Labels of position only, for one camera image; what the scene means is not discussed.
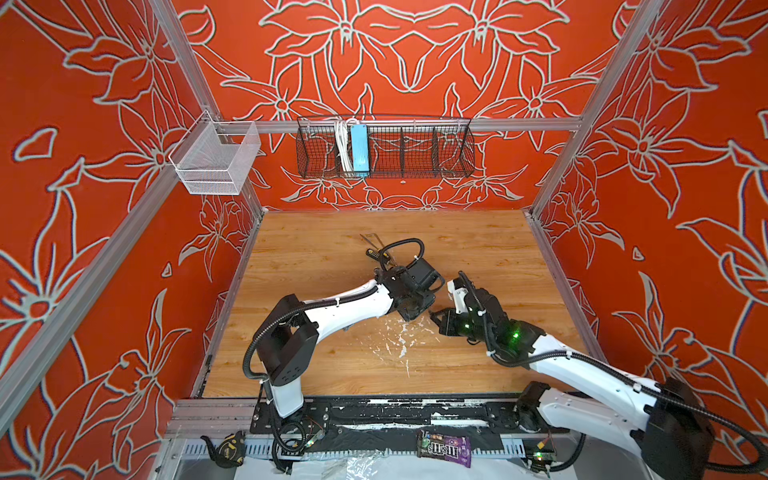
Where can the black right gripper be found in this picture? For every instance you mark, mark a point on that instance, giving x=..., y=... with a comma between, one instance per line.
x=453, y=318

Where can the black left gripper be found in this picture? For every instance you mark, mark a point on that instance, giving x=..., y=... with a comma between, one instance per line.
x=395, y=268

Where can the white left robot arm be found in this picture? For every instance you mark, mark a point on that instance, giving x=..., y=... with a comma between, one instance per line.
x=282, y=347

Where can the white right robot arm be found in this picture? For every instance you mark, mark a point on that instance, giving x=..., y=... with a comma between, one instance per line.
x=661, y=423

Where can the thin metal rods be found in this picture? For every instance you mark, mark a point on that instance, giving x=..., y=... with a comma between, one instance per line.
x=373, y=240

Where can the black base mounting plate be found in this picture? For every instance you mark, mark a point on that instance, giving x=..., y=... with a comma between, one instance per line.
x=494, y=413

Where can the purple candy bag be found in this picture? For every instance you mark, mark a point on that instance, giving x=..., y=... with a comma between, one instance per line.
x=437, y=446

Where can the light blue box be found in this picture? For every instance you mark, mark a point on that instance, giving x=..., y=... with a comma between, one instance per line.
x=360, y=149

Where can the aluminium horizontal rear bar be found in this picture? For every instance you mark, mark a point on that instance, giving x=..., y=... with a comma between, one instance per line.
x=476, y=125

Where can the black tape measure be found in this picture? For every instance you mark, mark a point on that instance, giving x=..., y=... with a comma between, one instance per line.
x=230, y=452

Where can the aluminium table edge rail right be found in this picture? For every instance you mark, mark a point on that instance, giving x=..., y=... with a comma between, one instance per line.
x=569, y=298

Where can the black wire wall basket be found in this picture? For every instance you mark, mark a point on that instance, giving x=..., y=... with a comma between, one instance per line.
x=394, y=152

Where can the aluminium frame post left rear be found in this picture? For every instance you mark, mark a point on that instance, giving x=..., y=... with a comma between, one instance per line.
x=171, y=26

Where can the aluminium frame post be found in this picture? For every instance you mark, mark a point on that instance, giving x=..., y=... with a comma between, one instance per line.
x=626, y=47
x=171, y=26

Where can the clear plastic wall bin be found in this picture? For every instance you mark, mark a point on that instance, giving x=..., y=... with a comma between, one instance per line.
x=216, y=157

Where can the aluminium frame post right rear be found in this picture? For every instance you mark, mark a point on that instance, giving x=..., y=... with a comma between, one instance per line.
x=626, y=47

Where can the aluminium left side rail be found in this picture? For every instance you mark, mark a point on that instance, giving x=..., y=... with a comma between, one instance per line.
x=26, y=373

